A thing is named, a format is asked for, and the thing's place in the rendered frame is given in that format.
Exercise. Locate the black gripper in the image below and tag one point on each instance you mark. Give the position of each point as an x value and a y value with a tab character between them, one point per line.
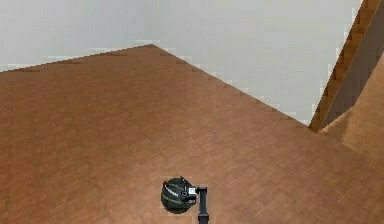
184	194

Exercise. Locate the dark basketball with green lines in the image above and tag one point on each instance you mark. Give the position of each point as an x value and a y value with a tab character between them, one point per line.
170	199

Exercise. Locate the brown wooden door frame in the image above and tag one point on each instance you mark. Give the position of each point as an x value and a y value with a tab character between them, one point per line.
336	73

